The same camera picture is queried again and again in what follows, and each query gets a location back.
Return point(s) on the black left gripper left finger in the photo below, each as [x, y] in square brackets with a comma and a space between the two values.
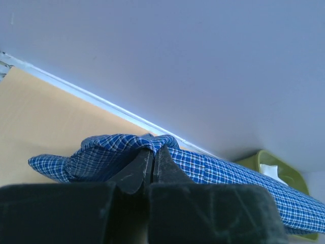
[115, 211]

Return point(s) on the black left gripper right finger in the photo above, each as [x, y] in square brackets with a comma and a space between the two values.
[182, 211]

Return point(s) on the blue plaid long sleeve shirt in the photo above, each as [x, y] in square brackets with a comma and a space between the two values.
[101, 157]

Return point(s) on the white cloth in bin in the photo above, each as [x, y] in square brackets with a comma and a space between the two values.
[271, 171]

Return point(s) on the green plastic bin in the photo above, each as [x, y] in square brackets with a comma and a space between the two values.
[287, 167]

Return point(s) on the aluminium table frame rail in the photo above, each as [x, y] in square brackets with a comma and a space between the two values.
[6, 63]

